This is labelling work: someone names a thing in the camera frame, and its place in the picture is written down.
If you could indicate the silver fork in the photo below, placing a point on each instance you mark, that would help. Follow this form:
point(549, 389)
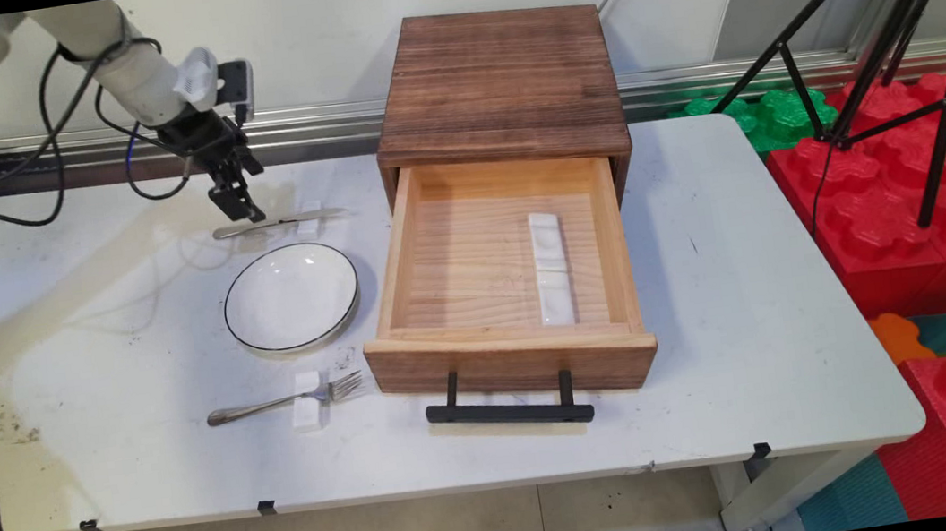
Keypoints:
point(273, 404)

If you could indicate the silver black wrist camera box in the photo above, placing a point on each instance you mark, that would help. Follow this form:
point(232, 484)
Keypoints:
point(236, 87)

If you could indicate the aluminium wall rail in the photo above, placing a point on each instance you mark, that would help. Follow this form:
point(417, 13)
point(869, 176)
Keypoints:
point(312, 127)

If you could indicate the dark wooden cabinet case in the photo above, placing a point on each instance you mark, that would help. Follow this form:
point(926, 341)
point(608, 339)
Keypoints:
point(495, 73)

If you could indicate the black table edge clip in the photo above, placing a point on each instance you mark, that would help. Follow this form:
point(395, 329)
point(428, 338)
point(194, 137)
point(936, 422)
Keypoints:
point(760, 450)
point(91, 527)
point(266, 507)

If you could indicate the white table leg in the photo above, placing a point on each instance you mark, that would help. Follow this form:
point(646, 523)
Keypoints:
point(780, 489)

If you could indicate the white plate with black rim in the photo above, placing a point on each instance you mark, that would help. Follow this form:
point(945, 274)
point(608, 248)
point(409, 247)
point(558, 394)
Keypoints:
point(292, 297)

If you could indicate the teal foam mat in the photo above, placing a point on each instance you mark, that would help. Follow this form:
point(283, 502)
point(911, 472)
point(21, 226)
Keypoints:
point(854, 498)

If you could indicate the green foam block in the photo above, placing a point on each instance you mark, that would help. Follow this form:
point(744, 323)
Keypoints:
point(779, 115)

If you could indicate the light wooden drawer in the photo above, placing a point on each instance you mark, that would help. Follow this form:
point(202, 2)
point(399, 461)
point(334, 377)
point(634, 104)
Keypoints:
point(472, 257)

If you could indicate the white ceramic cutlery rest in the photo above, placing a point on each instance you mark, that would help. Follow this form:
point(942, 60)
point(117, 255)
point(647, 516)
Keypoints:
point(547, 238)

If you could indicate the silver table knife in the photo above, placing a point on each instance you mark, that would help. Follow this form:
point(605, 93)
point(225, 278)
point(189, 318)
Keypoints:
point(287, 221)

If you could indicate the small white cutlery rest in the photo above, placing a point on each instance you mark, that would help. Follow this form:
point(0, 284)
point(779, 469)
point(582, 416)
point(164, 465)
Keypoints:
point(310, 228)
point(308, 415)

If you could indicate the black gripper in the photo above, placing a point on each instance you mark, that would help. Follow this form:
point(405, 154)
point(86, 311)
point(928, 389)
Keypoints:
point(205, 140)

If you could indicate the orange foam piece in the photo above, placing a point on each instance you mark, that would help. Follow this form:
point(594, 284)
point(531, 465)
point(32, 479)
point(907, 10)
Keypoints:
point(897, 337)

